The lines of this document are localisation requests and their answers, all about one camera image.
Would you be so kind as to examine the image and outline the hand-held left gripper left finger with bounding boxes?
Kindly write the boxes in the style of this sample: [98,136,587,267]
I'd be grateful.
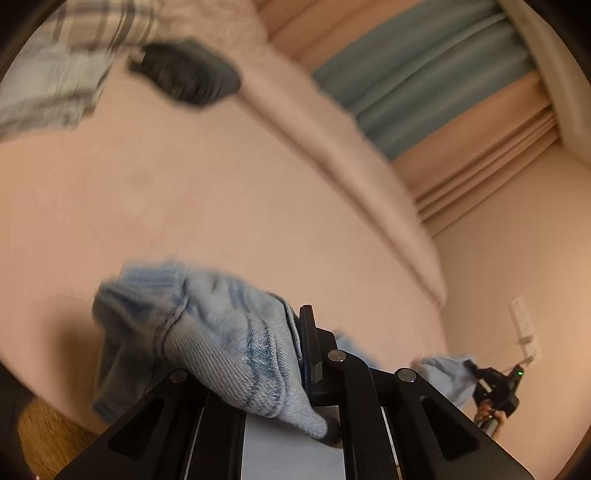
[54,368,246,480]

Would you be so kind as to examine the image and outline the pink bed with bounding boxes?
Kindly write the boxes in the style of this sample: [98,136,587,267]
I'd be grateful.
[0,60,450,437]

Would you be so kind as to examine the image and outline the dark grey folded cloth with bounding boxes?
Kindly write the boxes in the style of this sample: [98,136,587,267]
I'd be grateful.
[127,41,243,108]

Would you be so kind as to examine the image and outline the white wall power strip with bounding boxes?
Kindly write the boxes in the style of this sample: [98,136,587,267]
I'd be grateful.
[508,295,541,366]

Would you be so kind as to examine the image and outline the pink comforter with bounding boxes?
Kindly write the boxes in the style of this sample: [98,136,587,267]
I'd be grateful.
[152,0,448,311]

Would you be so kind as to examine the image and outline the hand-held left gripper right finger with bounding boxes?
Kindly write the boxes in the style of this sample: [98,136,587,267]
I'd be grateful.
[298,305,533,480]

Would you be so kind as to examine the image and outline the person's right hand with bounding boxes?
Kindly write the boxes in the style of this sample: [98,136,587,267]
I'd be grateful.
[478,401,509,423]

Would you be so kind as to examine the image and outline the plaid cloth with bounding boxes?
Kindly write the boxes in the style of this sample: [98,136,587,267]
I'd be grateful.
[0,0,172,139]

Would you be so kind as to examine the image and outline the light blue denim pants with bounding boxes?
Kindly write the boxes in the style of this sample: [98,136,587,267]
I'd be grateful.
[91,262,478,449]

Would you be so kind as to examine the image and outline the blue curtain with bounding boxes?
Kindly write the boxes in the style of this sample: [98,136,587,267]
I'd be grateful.
[311,0,539,161]

